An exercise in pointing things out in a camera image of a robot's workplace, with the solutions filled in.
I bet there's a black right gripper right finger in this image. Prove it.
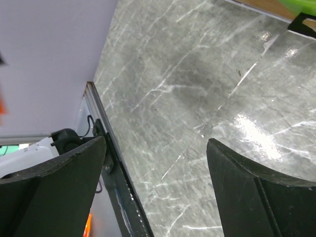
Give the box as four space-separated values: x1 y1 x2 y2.
206 138 316 237

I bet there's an orange Gillette pack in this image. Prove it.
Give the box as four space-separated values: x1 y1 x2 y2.
83 213 92 237

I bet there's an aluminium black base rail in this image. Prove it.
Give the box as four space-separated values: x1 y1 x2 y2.
84 82 154 237

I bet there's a white wire wooden shelf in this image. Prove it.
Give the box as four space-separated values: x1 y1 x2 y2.
222 0 316 40

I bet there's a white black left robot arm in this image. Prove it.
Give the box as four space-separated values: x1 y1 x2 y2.
0 128 83 179

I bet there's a Gillette Labs razor box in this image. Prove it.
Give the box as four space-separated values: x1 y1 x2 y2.
279 0 316 40

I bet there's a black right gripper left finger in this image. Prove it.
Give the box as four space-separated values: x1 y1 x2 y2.
0 136 106 237

